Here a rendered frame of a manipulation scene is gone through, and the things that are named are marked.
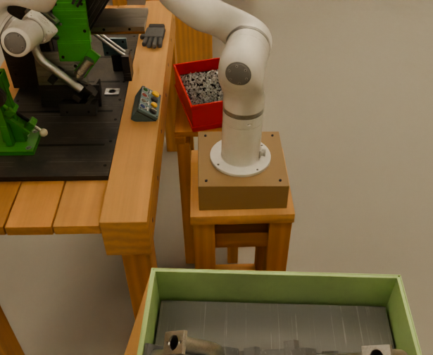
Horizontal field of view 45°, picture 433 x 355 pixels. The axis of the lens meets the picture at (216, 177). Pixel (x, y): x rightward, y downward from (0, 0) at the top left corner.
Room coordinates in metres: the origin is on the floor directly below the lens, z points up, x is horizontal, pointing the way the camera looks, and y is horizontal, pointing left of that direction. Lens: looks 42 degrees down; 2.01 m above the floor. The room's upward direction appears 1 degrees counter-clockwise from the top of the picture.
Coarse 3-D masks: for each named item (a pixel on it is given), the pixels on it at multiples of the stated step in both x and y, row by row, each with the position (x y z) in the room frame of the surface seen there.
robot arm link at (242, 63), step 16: (240, 32) 1.26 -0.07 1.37; (256, 32) 1.26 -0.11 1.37; (224, 48) 1.22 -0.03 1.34; (240, 48) 1.17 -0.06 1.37; (256, 48) 1.19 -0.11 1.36; (224, 64) 1.16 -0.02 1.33; (240, 64) 1.14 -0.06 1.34; (256, 64) 1.15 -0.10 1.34; (224, 80) 1.16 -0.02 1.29; (240, 80) 1.14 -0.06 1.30; (256, 80) 1.14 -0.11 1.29; (224, 96) 1.24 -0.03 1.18; (240, 96) 1.19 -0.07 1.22; (256, 96) 1.19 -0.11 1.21; (240, 112) 1.20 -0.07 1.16; (256, 112) 1.21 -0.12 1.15
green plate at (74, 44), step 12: (60, 0) 1.69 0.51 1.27; (72, 0) 1.69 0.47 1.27; (84, 0) 1.69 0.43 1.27; (60, 12) 1.68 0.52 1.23; (72, 12) 1.68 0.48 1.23; (84, 12) 1.68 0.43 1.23; (72, 24) 1.67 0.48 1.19; (84, 24) 1.67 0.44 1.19; (60, 36) 1.66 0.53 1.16; (72, 36) 1.66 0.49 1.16; (84, 36) 1.66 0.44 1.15; (60, 48) 1.65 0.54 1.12; (72, 48) 1.65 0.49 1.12; (84, 48) 1.65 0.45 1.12; (60, 60) 1.64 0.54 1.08; (72, 60) 1.64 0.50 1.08
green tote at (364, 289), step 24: (168, 288) 0.80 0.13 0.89; (192, 288) 0.80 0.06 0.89; (216, 288) 0.80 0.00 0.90; (240, 288) 0.79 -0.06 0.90; (264, 288) 0.79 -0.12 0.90; (288, 288) 0.79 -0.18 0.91; (312, 288) 0.79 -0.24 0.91; (336, 288) 0.78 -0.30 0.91; (360, 288) 0.78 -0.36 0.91; (384, 288) 0.78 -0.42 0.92; (144, 312) 0.69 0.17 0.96; (408, 312) 0.68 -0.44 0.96; (144, 336) 0.63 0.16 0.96; (408, 336) 0.63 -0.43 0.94
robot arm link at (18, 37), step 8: (8, 24) 1.40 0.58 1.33; (16, 24) 1.40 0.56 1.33; (24, 24) 1.41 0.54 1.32; (32, 24) 1.45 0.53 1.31; (8, 32) 1.35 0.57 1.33; (16, 32) 1.35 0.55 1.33; (24, 32) 1.36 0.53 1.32; (32, 32) 1.40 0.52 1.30; (40, 32) 1.45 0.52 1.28; (8, 40) 1.35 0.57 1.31; (16, 40) 1.35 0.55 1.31; (24, 40) 1.35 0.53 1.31; (32, 40) 1.37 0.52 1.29; (40, 40) 1.44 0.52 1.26; (8, 48) 1.34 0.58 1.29; (16, 48) 1.34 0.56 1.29; (24, 48) 1.34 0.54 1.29; (32, 48) 1.38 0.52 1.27; (16, 56) 1.34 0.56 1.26
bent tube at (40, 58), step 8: (48, 16) 1.64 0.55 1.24; (40, 56) 1.62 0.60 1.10; (40, 64) 1.61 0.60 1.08; (48, 64) 1.61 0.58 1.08; (56, 72) 1.60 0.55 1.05; (64, 72) 1.62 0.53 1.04; (64, 80) 1.59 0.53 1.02; (72, 80) 1.60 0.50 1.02; (72, 88) 1.59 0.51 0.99; (80, 88) 1.59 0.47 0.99
